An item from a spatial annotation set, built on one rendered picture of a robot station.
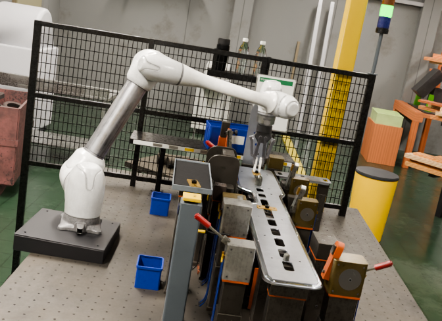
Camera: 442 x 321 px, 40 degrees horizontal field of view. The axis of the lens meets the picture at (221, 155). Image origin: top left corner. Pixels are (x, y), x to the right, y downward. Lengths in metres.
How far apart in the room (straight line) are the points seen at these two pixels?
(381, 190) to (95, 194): 3.29
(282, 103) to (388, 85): 8.06
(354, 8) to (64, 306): 2.25
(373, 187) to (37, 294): 3.68
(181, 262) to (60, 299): 0.47
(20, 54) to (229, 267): 5.54
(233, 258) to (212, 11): 8.60
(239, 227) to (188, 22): 8.36
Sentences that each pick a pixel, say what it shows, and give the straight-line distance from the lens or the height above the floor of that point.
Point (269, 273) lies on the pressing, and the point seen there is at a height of 1.00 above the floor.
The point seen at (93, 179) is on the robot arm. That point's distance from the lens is 2.60.
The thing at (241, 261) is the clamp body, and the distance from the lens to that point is 1.91.
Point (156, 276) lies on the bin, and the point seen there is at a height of 0.76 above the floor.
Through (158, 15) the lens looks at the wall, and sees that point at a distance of 10.39.
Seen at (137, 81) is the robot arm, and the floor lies 1.39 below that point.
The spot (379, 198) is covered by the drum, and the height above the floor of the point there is 0.42.
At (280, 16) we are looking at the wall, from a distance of 10.33.
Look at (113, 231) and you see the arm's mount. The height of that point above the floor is 0.75.
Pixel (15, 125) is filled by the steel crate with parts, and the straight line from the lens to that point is 5.09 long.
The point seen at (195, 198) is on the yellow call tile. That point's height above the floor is 1.16.
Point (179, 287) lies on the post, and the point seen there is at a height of 0.85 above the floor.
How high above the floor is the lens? 1.74
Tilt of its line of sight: 13 degrees down
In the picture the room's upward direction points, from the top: 10 degrees clockwise
